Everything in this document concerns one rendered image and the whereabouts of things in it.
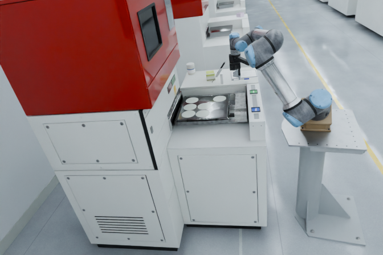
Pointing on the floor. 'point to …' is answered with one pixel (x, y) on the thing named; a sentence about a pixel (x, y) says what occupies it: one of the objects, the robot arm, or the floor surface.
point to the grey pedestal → (324, 204)
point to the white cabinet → (221, 186)
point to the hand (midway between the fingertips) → (240, 78)
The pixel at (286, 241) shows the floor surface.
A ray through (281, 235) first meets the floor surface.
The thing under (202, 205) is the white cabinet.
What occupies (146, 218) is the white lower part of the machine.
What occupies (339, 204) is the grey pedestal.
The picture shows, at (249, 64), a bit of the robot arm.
